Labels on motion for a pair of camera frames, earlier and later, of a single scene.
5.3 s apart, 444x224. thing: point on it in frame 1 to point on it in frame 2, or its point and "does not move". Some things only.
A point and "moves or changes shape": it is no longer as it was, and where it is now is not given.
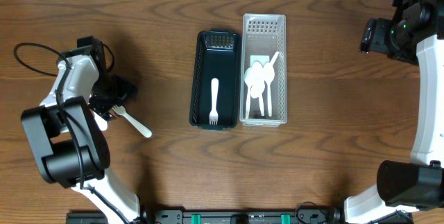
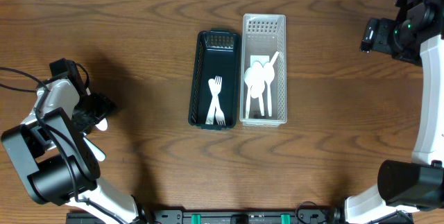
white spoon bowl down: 268,74 does not move
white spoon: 102,123 does not move
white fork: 121,111 to 218,116
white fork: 214,116 moves or changes shape
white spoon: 255,75 to 257,90
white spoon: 250,78 does not move
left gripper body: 109,102 to 96,109
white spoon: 256,91 does not move
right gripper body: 368,35 does not move
